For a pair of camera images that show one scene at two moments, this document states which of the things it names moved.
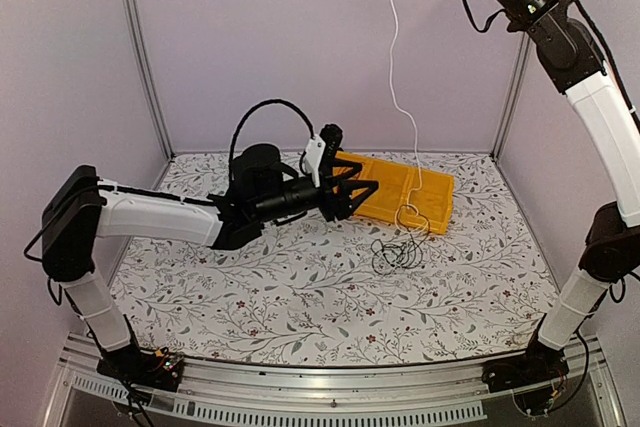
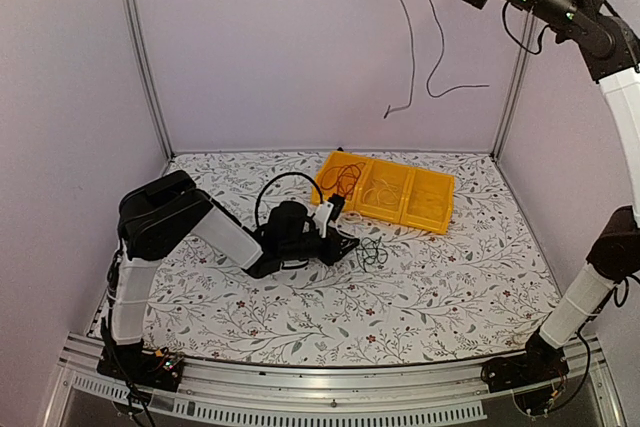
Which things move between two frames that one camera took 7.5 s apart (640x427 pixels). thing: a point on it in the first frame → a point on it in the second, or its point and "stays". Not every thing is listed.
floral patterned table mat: x=360 y=288 stays
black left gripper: x=340 y=205 → x=333 y=254
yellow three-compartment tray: x=396 y=189 stays
